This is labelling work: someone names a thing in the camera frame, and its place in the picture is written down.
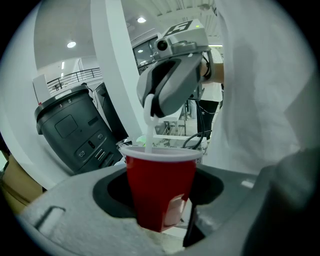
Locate dark glass window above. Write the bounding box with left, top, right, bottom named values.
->
left=131, top=37, right=159, bottom=75

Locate black metal railing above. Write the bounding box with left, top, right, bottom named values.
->
left=46, top=67, right=103, bottom=91

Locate black floor cable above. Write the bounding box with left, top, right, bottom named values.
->
left=181, top=99, right=213, bottom=150

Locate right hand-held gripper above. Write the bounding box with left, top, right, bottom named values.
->
left=136, top=19, right=213, bottom=119

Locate brown cardboard box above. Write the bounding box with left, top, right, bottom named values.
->
left=0, top=153, right=45, bottom=216

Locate black coffee machine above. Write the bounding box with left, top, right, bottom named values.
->
left=34, top=84, right=123, bottom=176

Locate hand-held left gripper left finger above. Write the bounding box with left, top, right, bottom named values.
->
left=18, top=164, right=165, bottom=255

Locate tall black machine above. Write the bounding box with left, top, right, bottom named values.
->
left=92, top=81, right=129, bottom=142

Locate person's white shirt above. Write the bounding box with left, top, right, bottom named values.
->
left=204, top=0, right=320, bottom=176

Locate person's right forearm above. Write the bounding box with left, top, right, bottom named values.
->
left=199, top=61, right=225, bottom=85

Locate red plastic cup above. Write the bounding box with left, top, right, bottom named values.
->
left=119, top=145, right=204, bottom=233

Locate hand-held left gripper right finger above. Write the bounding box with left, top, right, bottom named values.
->
left=182, top=167, right=260, bottom=249

